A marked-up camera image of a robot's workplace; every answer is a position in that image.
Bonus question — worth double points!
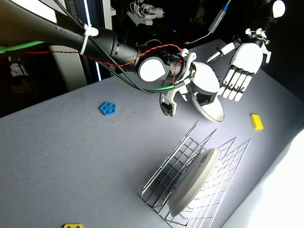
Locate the white plate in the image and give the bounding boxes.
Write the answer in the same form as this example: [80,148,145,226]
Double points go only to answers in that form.
[168,148,221,217]
[191,91,225,123]

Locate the white spare robot hand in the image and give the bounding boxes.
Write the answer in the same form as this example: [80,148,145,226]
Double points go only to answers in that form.
[127,0,164,27]

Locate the yellow rectangular block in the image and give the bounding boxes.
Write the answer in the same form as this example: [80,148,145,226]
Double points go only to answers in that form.
[250,114,264,131]

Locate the blue pentagon block with holes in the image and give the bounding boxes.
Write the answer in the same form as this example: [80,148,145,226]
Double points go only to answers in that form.
[99,101,117,117]

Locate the white backdrop sheet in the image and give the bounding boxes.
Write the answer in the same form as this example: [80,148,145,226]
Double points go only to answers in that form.
[222,129,304,228]

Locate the grey table cloth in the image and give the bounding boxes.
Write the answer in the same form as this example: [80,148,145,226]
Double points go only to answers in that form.
[0,39,304,228]

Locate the wire dish rack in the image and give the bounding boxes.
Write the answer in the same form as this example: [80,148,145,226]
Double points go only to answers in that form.
[140,120,251,228]

